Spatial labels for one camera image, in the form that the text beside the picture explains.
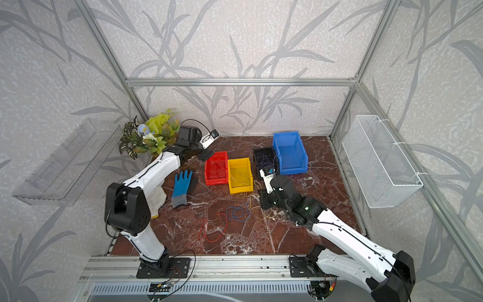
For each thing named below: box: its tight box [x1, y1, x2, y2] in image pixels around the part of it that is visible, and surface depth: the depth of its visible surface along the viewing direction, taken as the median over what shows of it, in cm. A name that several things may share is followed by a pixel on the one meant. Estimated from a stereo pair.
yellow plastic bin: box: [227, 157, 254, 195], surface depth 98 cm
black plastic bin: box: [254, 147, 280, 179], surface depth 104 cm
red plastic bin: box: [205, 151, 229, 186], surface depth 104 cm
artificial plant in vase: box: [119, 108, 181, 160], surface depth 91 cm
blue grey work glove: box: [171, 169, 193, 209], surface depth 93 cm
